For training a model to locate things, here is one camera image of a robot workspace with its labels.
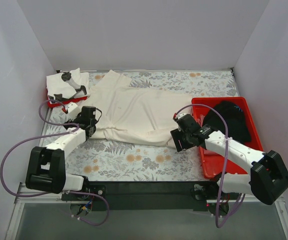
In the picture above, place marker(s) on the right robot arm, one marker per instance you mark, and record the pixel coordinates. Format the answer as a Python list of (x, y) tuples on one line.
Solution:
[(266, 175)]

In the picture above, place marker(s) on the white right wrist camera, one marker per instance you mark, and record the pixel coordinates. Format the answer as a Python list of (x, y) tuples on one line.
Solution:
[(178, 116)]

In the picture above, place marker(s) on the folded white printed t-shirt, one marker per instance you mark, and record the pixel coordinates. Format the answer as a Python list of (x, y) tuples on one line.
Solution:
[(67, 85)]

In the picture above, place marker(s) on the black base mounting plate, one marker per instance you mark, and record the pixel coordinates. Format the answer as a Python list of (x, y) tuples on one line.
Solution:
[(155, 195)]

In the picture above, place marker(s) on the floral patterned table mat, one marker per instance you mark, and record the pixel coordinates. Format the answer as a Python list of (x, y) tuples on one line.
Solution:
[(103, 160)]

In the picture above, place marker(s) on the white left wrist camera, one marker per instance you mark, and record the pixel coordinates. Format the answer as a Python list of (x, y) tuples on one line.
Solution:
[(72, 109)]

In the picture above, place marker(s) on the small red tray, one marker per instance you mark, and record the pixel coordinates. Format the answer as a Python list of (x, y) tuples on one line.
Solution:
[(56, 103)]

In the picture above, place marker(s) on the large red bin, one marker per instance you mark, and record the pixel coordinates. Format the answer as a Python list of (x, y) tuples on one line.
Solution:
[(240, 155)]

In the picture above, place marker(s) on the aluminium frame rail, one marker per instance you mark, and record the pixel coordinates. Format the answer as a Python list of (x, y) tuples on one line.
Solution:
[(150, 210)]

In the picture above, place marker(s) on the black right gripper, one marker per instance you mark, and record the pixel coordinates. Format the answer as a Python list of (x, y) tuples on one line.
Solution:
[(179, 139)]

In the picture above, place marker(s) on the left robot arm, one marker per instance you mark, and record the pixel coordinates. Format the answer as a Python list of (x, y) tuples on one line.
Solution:
[(46, 170)]

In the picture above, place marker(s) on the cream white t-shirt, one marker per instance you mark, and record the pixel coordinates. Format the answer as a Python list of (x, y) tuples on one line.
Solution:
[(140, 116)]

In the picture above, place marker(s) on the black garment in bin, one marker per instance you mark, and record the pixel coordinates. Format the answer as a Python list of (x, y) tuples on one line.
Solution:
[(234, 118)]

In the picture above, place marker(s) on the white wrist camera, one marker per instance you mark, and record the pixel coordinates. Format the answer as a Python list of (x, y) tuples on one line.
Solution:
[(72, 109), (178, 116)]

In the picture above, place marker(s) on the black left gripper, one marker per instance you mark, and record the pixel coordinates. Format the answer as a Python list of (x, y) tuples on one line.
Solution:
[(91, 128)]

